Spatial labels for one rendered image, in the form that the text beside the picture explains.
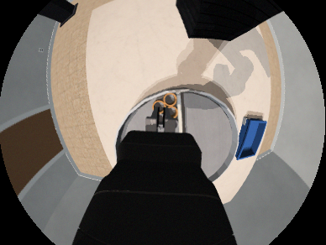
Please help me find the grey round turntable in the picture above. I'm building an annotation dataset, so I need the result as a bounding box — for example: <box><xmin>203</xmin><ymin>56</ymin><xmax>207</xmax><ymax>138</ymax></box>
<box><xmin>113</xmin><ymin>87</ymin><xmax>239</xmax><ymax>182</ymax></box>

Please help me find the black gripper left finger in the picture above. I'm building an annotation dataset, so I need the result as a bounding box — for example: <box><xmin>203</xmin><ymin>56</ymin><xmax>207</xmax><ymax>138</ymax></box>
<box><xmin>145</xmin><ymin>107</ymin><xmax>160</xmax><ymax>132</ymax></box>

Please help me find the blue plastic crate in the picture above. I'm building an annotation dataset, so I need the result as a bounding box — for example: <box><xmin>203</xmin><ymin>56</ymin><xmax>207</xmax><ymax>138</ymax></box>
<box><xmin>235</xmin><ymin>117</ymin><xmax>267</xmax><ymax>160</ymax></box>

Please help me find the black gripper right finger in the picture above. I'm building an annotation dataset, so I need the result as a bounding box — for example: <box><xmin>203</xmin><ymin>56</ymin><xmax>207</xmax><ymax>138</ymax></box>
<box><xmin>163</xmin><ymin>107</ymin><xmax>176</xmax><ymax>133</ymax></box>

